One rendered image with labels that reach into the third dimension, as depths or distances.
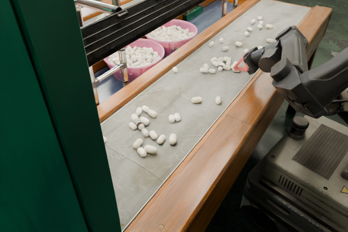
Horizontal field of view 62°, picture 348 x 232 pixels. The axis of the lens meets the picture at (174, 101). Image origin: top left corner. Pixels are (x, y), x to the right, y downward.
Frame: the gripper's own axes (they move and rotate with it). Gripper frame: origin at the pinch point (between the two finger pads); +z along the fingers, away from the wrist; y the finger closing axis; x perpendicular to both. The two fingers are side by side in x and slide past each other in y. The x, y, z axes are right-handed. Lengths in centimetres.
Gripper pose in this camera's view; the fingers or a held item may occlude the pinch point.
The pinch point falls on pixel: (235, 68)
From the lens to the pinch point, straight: 114.5
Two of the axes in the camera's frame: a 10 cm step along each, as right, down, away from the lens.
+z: -6.3, 2.6, 7.4
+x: 5.5, 8.2, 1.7
